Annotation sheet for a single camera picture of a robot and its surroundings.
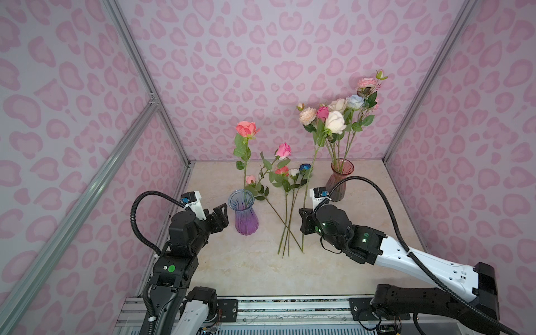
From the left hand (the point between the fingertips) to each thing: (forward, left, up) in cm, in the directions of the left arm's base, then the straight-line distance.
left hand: (218, 204), depth 69 cm
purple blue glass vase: (+9, -5, -29) cm, 31 cm away
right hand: (-1, -27, -3) cm, 27 cm away
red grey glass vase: (+24, -48, -11) cm, 55 cm away
